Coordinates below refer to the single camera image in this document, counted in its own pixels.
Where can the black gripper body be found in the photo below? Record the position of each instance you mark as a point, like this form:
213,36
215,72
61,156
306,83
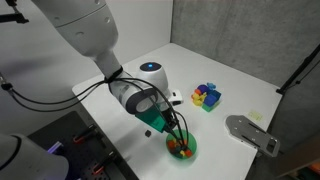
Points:
170,121

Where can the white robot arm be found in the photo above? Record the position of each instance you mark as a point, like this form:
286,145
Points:
88,26

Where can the orange blocks in bowl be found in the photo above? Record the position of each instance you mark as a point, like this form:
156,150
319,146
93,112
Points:
177,150

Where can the green plastic bowl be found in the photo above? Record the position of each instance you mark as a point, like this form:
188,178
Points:
182,146

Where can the black cube block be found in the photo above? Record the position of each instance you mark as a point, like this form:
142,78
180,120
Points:
148,133

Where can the colourful toy block pile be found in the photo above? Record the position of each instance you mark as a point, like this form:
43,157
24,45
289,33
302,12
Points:
206,96

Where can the grey metal mounting plate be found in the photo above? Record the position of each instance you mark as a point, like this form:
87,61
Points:
243,129

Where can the yellow sticky note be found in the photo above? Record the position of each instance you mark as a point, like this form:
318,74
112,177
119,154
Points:
255,115

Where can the black vertical pole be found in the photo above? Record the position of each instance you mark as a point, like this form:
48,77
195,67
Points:
299,70

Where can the green camera mount wedge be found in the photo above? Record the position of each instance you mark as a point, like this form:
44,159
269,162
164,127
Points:
153,118

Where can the black clamp base plate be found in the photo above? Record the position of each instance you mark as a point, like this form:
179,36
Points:
90,153

